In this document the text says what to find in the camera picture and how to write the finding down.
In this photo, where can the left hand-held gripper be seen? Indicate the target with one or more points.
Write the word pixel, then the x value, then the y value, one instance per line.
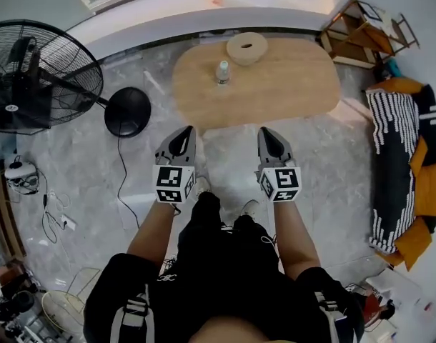
pixel 169 184

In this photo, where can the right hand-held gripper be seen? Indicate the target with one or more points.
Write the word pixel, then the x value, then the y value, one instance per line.
pixel 284 184

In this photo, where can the person's right forearm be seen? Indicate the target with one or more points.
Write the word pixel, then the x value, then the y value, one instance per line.
pixel 294 241

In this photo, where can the person's left forearm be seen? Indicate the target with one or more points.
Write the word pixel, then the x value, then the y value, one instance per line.
pixel 153 234

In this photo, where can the wooden coffee table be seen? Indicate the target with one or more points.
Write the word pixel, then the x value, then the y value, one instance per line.
pixel 275 88

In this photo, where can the person's left white shoe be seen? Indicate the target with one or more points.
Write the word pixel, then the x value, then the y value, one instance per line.
pixel 203 184

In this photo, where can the person's white shoe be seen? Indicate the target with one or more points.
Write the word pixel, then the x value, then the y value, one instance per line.
pixel 250 207
pixel 203 184

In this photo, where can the person's right white shoe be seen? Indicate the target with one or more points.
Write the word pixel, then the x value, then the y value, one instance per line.
pixel 250 207

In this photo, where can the clear plastic water bottle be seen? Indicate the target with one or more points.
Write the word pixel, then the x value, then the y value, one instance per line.
pixel 223 73

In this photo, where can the person's black clothing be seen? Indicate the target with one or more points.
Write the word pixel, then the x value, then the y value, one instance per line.
pixel 225 270

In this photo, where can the white power strip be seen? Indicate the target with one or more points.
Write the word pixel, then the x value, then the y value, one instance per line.
pixel 68 222

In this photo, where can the wooden shelf rack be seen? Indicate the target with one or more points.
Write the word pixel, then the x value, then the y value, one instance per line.
pixel 364 38

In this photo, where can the orange sofa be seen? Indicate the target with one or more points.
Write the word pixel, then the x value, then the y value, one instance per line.
pixel 427 188

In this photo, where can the white floor appliance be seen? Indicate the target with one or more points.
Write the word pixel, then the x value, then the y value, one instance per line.
pixel 19 172

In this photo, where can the black standing fan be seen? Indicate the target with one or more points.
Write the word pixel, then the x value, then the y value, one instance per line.
pixel 35 77

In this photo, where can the brown wooden plank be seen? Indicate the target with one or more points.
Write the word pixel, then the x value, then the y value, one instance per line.
pixel 9 220

